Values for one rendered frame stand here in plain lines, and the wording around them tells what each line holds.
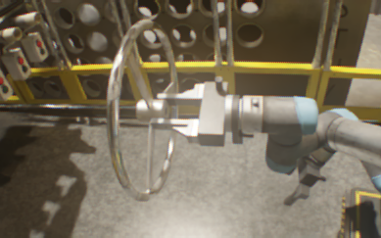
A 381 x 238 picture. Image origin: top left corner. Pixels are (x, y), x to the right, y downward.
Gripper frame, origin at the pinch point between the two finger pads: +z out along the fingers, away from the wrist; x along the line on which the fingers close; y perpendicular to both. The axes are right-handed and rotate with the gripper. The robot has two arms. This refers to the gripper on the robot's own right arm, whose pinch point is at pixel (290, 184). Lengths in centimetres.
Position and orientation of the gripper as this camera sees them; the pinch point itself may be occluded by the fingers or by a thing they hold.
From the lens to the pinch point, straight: 95.0
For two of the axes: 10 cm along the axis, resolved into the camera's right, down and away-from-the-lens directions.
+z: -3.0, 7.1, 6.3
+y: 9.2, 3.9, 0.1
